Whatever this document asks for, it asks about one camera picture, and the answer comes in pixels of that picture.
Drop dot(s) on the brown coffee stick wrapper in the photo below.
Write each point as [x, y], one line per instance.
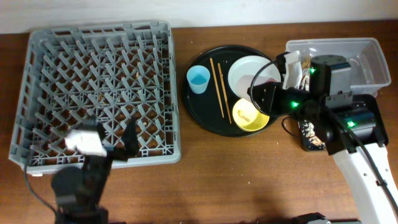
[304, 83]

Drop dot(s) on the pink plastic cup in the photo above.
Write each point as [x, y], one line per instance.
[242, 84]

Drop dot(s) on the grey round plate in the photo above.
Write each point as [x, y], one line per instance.
[250, 65]

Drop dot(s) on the light blue plastic cup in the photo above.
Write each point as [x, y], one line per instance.
[198, 78]

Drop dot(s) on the yellow plastic bowl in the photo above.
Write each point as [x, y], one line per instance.
[247, 117]

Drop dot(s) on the round black tray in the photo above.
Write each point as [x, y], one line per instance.
[205, 108]

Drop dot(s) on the food leftovers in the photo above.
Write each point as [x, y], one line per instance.
[310, 141]

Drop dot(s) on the wooden chopstick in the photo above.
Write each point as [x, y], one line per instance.
[224, 92]
[216, 86]

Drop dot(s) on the right wooden chopstick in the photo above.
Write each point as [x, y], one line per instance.
[224, 92]

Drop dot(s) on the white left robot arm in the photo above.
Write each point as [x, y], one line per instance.
[78, 190]

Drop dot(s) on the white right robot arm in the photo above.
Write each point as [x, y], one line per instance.
[367, 170]

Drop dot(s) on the clear plastic bin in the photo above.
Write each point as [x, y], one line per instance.
[367, 60]

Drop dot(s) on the black rectangular tray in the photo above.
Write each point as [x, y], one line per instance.
[362, 117]

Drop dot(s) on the left wooden chopstick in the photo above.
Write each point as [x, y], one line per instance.
[216, 86]

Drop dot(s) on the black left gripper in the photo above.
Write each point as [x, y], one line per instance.
[130, 149]

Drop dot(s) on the grey dishwasher rack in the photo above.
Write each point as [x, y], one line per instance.
[115, 73]

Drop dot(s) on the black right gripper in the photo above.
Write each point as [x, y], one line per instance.
[271, 104]

